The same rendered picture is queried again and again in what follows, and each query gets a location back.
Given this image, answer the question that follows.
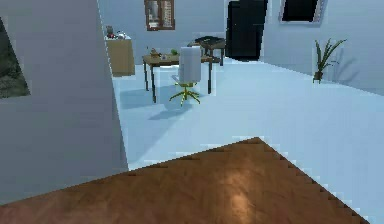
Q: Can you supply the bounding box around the white office chair yellow base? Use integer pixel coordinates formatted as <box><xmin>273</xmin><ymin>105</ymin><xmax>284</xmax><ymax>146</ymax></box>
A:
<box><xmin>168</xmin><ymin>45</ymin><xmax>203</xmax><ymax>107</ymax></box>

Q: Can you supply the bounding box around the brown wooden table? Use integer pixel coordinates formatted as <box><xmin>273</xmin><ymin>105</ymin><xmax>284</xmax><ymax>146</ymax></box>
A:
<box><xmin>142</xmin><ymin>53</ymin><xmax>214</xmax><ymax>104</ymax></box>

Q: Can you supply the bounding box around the dark round side table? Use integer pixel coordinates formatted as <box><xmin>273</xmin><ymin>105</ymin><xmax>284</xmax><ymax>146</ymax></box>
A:
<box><xmin>187</xmin><ymin>35</ymin><xmax>227</xmax><ymax>67</ymax></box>

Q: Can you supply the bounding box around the tan wooden cupboard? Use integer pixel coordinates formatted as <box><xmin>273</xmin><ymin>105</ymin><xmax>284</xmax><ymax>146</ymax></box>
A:
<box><xmin>105</xmin><ymin>37</ymin><xmax>136</xmax><ymax>78</ymax></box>

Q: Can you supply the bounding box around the black room door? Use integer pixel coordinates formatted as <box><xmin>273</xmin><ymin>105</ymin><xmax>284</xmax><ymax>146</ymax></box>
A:
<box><xmin>225</xmin><ymin>0</ymin><xmax>269</xmax><ymax>62</ymax></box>

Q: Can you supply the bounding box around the brown framed window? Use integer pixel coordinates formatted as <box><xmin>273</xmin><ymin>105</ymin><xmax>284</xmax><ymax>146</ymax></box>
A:
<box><xmin>143</xmin><ymin>0</ymin><xmax>176</xmax><ymax>32</ymax></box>

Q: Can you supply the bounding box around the green potted house plant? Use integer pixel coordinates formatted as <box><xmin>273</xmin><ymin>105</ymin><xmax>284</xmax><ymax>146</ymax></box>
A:
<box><xmin>312</xmin><ymin>37</ymin><xmax>348</xmax><ymax>84</ymax></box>

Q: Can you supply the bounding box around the dark framed wall picture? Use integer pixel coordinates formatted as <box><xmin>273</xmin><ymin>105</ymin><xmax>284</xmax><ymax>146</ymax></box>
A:
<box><xmin>0</xmin><ymin>18</ymin><xmax>32</xmax><ymax>100</ymax></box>

